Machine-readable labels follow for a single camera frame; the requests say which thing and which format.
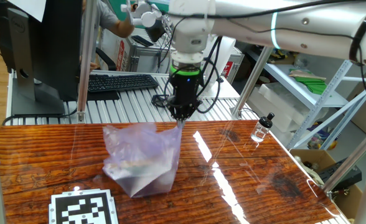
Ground black white fiducial marker board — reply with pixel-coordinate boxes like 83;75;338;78
48;189;120;224

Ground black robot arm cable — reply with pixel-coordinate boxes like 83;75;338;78
162;0;366;150

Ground grey aluminium case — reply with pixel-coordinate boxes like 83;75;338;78
128;40;175;74

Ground metal case with red sticker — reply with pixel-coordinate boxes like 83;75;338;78
223;46;245;85

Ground white carton with red print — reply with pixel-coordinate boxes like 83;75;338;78
98;28;131;72

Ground wood grain table mat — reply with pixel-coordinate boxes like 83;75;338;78
0;120;351;224

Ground black monitor cable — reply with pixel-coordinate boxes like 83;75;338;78
1;107;78;127

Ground black smartphone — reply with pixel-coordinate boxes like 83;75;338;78
131;34;154;48

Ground person's bare forearm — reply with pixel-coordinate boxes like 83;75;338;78
108;17;136;39

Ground purple translucent plastic bag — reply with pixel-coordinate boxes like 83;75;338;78
101;121;184;199

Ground black device in box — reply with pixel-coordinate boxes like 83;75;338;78
318;157;363;192

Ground large brown cardboard box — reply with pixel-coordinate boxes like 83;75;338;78
346;70;366;138

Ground small folded green cloth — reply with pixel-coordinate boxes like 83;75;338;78
294;75;327;96

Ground white handheld device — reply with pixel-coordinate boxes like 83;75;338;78
120;0;171;28

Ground black chair armrest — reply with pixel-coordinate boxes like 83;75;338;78
95;47;118;72

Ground open cardboard box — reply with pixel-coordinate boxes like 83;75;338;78
290;148;366;223

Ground white paper sheet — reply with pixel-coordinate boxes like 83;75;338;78
4;0;46;23

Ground small black folding stand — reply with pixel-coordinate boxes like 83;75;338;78
151;94;171;108

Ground black keyboard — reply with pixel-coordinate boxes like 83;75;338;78
87;73;160;93

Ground white metal shelf rack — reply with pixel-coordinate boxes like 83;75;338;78
245;46;366;150

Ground glass bottle with black cap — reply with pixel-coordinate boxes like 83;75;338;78
250;112;276;144

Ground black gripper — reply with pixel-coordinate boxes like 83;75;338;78
166;73;203;128

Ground white rope bundle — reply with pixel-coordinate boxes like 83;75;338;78
294;154;326;187

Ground beige wooden utensils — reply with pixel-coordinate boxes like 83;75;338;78
288;69;327;82

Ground clear plastic trays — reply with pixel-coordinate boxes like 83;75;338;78
248;82;330;138

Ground colourful toys pile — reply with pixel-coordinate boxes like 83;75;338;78
306;124;339;152

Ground black computer monitor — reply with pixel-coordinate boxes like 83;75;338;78
0;0;83;116

